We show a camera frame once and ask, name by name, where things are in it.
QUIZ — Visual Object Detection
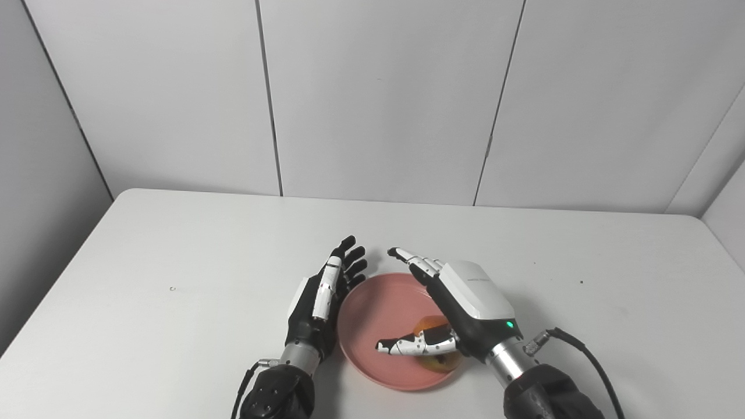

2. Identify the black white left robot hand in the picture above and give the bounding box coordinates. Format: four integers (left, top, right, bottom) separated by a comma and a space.
285, 236, 368, 358

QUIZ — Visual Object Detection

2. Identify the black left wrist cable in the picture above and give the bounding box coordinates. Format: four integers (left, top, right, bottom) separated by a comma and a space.
231, 359, 281, 419

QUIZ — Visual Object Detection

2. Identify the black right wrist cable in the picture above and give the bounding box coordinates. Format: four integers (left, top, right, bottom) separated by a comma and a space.
524, 327, 626, 419

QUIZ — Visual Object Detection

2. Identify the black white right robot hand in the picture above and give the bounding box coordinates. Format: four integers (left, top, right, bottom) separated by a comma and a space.
375, 247, 523, 364

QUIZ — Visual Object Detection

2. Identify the pink round plate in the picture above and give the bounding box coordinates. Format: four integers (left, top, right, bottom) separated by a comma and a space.
338, 273, 466, 392

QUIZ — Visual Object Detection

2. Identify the red orange pomegranate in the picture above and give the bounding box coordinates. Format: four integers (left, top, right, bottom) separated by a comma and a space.
412, 315, 462, 373

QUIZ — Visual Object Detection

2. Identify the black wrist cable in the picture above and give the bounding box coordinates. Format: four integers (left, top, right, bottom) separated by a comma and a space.
231, 359, 281, 419
524, 327, 626, 419

